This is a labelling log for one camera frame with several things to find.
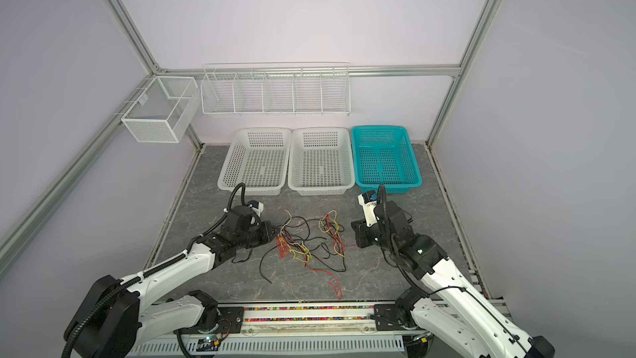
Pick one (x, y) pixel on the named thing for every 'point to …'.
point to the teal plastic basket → (384, 155)
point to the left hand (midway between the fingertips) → (280, 233)
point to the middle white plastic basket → (320, 162)
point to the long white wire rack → (276, 89)
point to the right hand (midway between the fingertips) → (354, 225)
